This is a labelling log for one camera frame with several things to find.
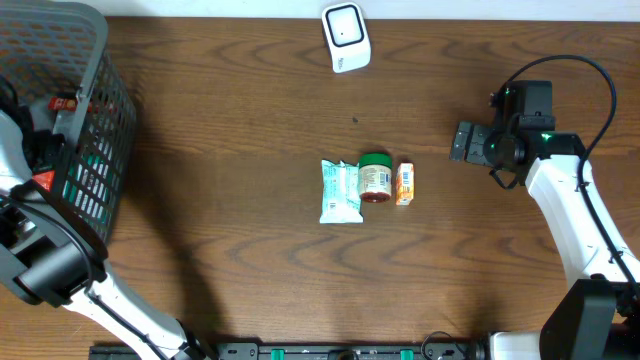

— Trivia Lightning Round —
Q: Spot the small orange carton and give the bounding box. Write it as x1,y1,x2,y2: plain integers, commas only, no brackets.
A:
396,163,415,206

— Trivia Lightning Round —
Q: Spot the red white packet in basket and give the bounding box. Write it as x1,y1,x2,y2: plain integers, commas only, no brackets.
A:
47,96,78,112

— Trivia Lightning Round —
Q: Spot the white barcode scanner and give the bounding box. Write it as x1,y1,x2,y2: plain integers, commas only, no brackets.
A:
321,2,372,73

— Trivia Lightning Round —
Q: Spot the green lid jar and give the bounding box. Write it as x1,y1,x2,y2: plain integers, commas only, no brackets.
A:
358,153,392,203

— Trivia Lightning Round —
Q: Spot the black mounting rail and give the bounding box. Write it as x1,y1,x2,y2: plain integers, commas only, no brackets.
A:
89,341,489,360

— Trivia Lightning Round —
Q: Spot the grey plastic mesh basket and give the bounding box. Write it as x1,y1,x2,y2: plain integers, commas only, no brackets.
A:
1,1,137,240

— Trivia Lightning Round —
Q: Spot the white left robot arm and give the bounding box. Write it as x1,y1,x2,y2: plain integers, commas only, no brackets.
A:
1,80,217,359

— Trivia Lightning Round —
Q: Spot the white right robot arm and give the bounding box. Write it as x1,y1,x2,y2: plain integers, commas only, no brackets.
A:
450,114,639,359

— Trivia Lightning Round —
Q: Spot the red snack bag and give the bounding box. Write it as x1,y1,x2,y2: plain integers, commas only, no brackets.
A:
32,170,55,192

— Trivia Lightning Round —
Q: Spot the light green snack packet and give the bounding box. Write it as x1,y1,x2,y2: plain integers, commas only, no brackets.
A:
319,160,364,224

